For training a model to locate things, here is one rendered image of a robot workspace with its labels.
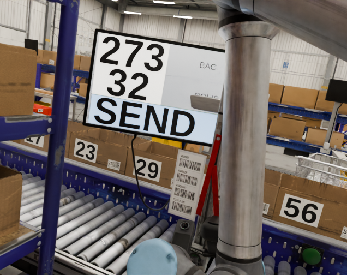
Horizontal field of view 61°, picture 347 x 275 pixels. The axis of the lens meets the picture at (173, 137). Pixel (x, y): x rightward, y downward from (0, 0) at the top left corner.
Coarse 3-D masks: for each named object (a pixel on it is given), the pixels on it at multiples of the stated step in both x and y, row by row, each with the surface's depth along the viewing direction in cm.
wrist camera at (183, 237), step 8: (176, 224) 74; (184, 224) 73; (192, 224) 73; (176, 232) 72; (184, 232) 72; (192, 232) 72; (176, 240) 70; (184, 240) 70; (192, 240) 72; (184, 248) 69
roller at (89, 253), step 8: (136, 216) 148; (144, 216) 152; (128, 224) 139; (136, 224) 145; (112, 232) 129; (120, 232) 132; (104, 240) 123; (112, 240) 126; (88, 248) 115; (96, 248) 116; (104, 248) 120; (80, 256) 110; (88, 256) 111; (96, 256) 116
